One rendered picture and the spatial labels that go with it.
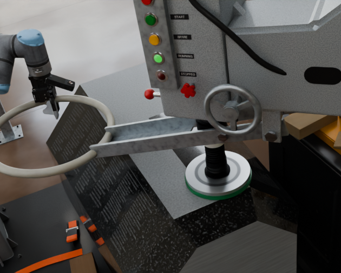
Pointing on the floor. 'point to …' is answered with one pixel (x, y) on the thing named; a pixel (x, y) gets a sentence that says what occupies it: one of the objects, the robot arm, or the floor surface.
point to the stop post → (4, 136)
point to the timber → (84, 264)
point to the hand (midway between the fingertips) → (58, 112)
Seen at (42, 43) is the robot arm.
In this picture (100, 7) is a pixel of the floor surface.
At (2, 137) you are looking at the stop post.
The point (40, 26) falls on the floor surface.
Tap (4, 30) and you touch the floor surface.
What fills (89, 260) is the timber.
